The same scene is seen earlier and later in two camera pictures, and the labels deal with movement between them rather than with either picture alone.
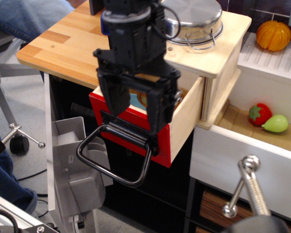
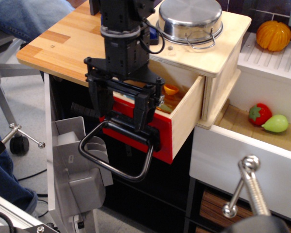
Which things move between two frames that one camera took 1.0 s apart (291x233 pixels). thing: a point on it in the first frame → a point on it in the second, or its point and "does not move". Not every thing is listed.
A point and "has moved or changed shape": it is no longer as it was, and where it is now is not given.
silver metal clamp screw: [248, 166] does not move
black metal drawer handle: [127, 130] has moved or changed shape
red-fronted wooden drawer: [138, 129] does not move
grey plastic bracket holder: [81, 171] does not move
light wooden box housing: [218, 66] does not move
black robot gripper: [137, 53] → [126, 30]
